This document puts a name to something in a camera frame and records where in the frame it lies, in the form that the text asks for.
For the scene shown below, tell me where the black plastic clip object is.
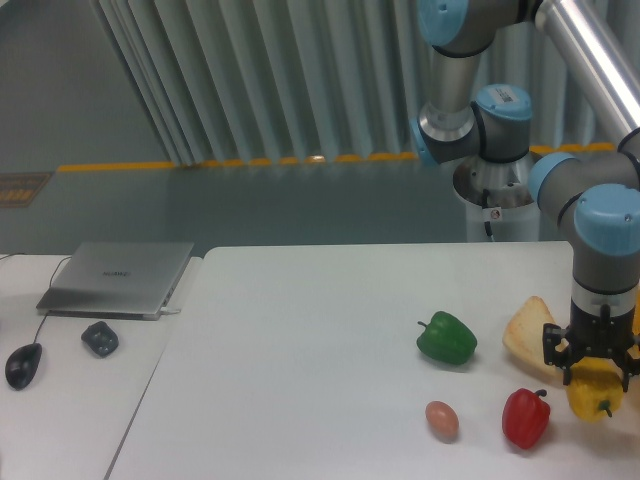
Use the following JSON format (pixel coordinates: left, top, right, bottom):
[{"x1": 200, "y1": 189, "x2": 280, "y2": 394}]
[{"x1": 81, "y1": 321, "x2": 119, "y2": 358}]

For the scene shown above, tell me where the red bell pepper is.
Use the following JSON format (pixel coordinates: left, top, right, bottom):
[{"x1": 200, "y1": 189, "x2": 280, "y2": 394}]
[{"x1": 502, "y1": 388, "x2": 551, "y2": 450}]

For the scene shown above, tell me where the brown egg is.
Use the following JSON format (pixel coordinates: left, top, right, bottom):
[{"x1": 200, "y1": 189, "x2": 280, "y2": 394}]
[{"x1": 425, "y1": 401, "x2": 459, "y2": 441}]

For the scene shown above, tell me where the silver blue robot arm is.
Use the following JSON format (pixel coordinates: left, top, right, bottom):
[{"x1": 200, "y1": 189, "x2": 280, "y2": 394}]
[{"x1": 411, "y1": 1, "x2": 639, "y2": 385}]

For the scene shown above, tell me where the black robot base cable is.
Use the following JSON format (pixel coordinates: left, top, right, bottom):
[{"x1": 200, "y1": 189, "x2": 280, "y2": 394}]
[{"x1": 481, "y1": 187, "x2": 496, "y2": 243}]

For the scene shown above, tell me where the black computer mouse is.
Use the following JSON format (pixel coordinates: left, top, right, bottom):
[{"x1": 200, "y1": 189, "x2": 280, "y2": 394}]
[{"x1": 5, "y1": 342, "x2": 42, "y2": 391}]

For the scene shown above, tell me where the green bell pepper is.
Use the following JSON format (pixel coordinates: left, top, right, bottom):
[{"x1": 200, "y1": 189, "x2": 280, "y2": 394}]
[{"x1": 416, "y1": 311, "x2": 478, "y2": 366}]

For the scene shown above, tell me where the yellow wicker basket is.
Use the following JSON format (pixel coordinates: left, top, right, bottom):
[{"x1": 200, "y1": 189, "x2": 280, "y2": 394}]
[{"x1": 632, "y1": 292, "x2": 640, "y2": 348}]

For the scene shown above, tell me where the toast bread slice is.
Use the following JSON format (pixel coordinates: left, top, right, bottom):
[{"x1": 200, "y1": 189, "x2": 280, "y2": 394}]
[{"x1": 502, "y1": 296, "x2": 560, "y2": 380}]

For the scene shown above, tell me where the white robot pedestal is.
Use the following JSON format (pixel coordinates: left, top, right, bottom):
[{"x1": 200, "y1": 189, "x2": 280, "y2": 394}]
[{"x1": 453, "y1": 153, "x2": 540, "y2": 242}]

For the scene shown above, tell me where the white pleated curtain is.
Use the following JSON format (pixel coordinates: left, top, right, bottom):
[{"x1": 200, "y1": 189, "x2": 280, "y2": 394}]
[{"x1": 98, "y1": 1, "x2": 639, "y2": 165}]

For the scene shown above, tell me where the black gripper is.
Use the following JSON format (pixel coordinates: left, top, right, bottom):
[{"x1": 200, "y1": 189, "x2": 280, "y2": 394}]
[{"x1": 542, "y1": 300, "x2": 639, "y2": 392}]

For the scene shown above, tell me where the black mouse cable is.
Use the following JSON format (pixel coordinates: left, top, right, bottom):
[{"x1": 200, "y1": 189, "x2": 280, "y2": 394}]
[{"x1": 32, "y1": 255, "x2": 74, "y2": 346}]

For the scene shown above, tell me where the yellow bell pepper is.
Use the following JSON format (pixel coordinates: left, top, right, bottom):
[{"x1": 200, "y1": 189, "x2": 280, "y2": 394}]
[{"x1": 566, "y1": 357, "x2": 624, "y2": 423}]

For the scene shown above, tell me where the silver closed laptop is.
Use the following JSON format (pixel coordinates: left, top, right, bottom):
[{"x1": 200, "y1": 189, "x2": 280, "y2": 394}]
[{"x1": 37, "y1": 242, "x2": 193, "y2": 320}]

